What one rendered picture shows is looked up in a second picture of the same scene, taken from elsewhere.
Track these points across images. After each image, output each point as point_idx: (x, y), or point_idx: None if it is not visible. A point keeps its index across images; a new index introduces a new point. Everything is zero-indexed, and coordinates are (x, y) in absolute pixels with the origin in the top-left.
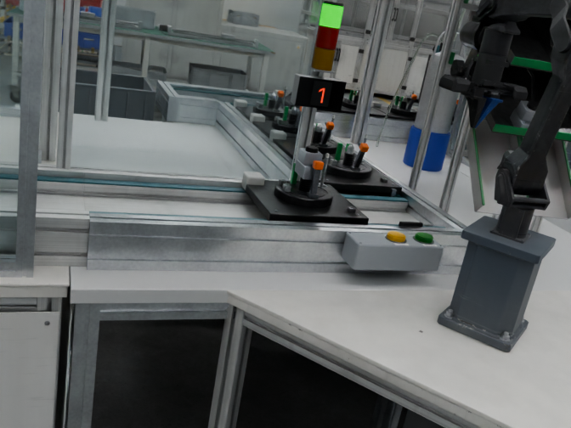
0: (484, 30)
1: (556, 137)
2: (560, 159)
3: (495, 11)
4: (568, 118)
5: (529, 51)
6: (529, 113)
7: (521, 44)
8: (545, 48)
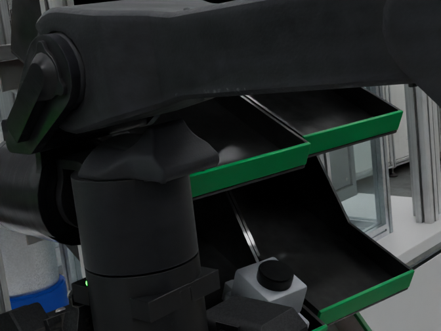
0: (69, 173)
1: (346, 314)
2: (348, 328)
3: (86, 106)
4: (329, 235)
5: (198, 131)
6: (277, 303)
7: (168, 119)
8: (230, 107)
